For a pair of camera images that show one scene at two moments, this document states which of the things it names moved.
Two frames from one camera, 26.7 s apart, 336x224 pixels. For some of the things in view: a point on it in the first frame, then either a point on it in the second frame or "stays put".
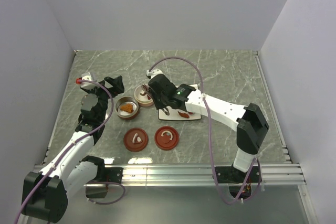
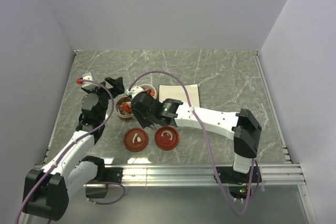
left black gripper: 117,84 stays put
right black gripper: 158,105 to 143,123
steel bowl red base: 126,107 stays put
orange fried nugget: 128,107 stays put
